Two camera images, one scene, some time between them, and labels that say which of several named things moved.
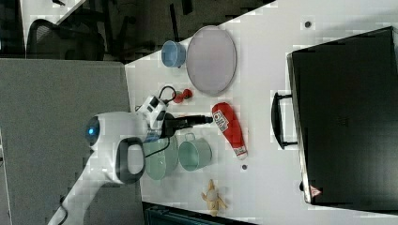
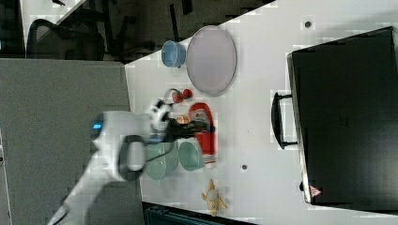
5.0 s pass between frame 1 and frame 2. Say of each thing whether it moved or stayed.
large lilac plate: stayed
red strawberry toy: stayed
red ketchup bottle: moved
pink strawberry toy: stayed
